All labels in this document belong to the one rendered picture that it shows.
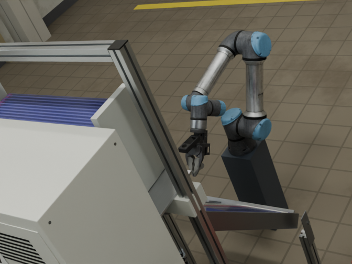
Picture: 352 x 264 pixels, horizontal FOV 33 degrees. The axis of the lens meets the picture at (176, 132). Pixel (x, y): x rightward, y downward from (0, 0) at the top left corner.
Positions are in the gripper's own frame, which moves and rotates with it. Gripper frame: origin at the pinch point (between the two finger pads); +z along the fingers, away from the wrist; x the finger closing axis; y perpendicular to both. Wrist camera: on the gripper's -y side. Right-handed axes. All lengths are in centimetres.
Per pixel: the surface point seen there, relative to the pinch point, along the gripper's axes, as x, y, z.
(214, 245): -54, -65, 11
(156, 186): -41, -78, -7
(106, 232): -50, -110, 0
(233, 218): -50, -47, 5
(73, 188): -50, -122, -12
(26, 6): 380, 213, -124
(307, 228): -54, 5, 16
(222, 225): -50, -54, 7
